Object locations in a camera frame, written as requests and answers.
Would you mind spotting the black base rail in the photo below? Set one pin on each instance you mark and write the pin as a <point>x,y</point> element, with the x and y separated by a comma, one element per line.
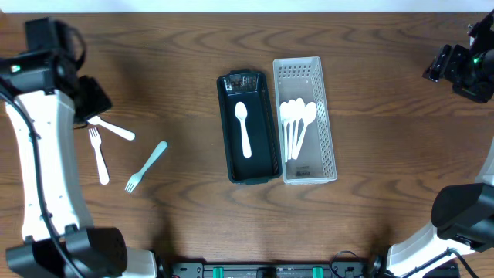
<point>336,268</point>

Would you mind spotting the mint green plastic fork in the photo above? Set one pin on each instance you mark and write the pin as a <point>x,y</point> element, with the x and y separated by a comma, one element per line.
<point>136,178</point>

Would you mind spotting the black plastic basket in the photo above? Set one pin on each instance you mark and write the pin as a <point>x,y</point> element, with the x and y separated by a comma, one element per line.
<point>249,87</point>

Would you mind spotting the white plastic spoon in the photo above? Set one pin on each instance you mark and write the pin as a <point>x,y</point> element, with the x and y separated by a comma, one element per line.
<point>284,114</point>
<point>298,108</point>
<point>308,116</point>
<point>241,114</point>

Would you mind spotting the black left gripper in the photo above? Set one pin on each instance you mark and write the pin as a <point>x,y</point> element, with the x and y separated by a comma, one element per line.
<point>94,102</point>

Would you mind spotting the white plastic fork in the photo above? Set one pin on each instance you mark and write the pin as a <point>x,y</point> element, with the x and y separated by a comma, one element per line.
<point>126,134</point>
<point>95,140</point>

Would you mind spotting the white plastic basket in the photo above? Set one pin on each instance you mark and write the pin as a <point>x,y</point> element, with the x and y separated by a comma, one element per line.
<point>303,78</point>

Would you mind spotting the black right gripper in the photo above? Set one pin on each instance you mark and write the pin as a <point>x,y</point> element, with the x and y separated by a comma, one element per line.
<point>440,63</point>

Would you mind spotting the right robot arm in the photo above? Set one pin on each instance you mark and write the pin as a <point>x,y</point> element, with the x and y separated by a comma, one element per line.
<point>462,215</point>

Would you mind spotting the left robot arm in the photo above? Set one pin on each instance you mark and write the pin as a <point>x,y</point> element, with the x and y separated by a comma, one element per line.
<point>45,98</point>

